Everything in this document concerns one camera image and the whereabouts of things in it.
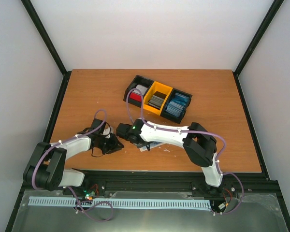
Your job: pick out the black card bin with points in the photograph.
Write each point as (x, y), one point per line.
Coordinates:
(170, 117)
(138, 80)

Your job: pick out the beige card holder wallet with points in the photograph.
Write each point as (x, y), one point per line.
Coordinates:
(150, 146)

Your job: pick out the metal front plate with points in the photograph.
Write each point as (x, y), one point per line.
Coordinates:
(257, 213)

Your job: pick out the black frame post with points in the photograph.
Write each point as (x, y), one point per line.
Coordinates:
(44, 35)
(272, 11)

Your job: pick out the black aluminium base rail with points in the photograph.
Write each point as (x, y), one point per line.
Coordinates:
(107, 182)

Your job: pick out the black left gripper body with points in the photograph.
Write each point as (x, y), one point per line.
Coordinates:
(106, 145)

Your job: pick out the yellow middle card bin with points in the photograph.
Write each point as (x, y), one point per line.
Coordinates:
(156, 86)

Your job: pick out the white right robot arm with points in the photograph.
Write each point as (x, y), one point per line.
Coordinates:
(199, 145)

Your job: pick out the black left frame post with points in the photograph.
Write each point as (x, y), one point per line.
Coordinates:
(44, 35)

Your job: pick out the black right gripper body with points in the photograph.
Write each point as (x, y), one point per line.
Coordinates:
(141, 144)

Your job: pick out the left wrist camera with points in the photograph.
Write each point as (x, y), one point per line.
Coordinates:
(107, 132)

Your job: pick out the black right frame post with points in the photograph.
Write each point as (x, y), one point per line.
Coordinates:
(272, 11)

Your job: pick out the grey card stack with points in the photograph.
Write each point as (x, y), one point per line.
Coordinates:
(157, 100)

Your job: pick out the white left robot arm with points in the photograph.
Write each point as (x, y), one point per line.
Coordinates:
(46, 167)

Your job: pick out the blue card stack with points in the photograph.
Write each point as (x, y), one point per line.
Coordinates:
(177, 105)

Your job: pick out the red and white card stack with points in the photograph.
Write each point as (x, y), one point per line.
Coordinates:
(139, 91)

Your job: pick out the light blue cable duct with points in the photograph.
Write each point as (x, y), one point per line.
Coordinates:
(123, 203)

